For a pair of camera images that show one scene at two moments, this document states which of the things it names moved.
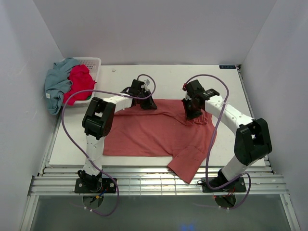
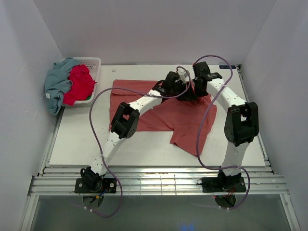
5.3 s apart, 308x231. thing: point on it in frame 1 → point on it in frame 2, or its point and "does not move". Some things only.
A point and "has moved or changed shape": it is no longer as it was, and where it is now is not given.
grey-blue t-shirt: x=57 y=82 does not move
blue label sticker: x=227 y=67 does not move
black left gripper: x=150 y=105 → x=188 y=96
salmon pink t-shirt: x=164 y=131 has moved or changed shape
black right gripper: x=189 y=114 → x=198 y=94
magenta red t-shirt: x=80 y=77 does not move
